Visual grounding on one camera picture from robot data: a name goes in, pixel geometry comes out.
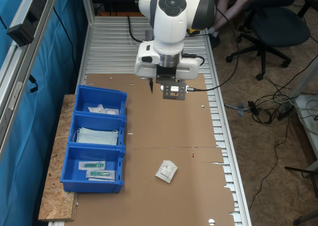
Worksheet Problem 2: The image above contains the black power strip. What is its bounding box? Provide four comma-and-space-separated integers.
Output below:
277, 103, 297, 121

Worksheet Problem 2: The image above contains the person's black shoe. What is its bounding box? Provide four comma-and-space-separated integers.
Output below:
208, 28, 221, 49

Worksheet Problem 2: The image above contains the brown cardboard sheet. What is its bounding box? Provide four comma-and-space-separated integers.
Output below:
74, 73, 236, 226

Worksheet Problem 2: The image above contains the long black floor cable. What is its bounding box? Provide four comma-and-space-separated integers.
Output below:
247, 119, 291, 211

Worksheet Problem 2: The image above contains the black office chair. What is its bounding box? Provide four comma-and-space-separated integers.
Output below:
225, 0, 312, 81

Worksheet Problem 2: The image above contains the pale surgical face mask stack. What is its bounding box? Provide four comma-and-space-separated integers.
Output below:
73, 127, 119, 147

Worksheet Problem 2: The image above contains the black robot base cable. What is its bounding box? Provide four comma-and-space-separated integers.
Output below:
127, 14, 145, 44

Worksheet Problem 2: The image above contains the grey gripper camera mount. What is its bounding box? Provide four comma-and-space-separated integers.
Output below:
156, 73, 188, 101

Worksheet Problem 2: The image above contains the black box on beam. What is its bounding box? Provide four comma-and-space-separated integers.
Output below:
6, 9, 35, 47

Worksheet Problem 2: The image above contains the aluminium profile beam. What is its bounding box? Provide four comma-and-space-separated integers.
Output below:
0, 0, 61, 159

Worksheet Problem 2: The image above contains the clear packet with green part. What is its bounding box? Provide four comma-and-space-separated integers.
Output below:
86, 170, 116, 182
79, 160, 106, 171

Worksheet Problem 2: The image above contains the blue bin with clear packets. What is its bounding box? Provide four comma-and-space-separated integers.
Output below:
74, 84, 128, 117

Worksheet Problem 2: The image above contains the blue bin with green packets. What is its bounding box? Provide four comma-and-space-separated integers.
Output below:
60, 144, 125, 194

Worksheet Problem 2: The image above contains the black power adapter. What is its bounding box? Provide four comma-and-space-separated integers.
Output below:
247, 100, 260, 116

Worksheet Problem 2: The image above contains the thin black wall cable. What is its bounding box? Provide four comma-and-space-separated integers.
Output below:
53, 6, 78, 73

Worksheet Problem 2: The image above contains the blue bin with masks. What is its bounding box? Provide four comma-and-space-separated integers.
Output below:
67, 111, 127, 149

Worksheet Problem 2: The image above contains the white side furniture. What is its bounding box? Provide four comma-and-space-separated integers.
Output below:
295, 57, 318, 167

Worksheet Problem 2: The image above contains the chipboard wooden board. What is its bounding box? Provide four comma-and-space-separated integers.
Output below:
38, 94, 80, 222

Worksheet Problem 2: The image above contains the black chair leg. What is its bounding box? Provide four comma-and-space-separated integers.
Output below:
292, 209, 318, 226
284, 165, 318, 179

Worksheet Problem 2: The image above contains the grey tape piece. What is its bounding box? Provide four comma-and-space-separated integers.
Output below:
237, 102, 246, 118

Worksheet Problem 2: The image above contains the black hanging plug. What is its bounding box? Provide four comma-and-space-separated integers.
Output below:
28, 74, 38, 94

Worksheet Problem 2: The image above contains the black camera cable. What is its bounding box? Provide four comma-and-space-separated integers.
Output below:
182, 7, 240, 91

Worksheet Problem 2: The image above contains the aluminium frame post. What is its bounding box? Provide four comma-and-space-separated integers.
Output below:
80, 0, 96, 24

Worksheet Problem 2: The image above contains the white printed packet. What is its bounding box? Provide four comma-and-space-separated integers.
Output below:
155, 159, 178, 184

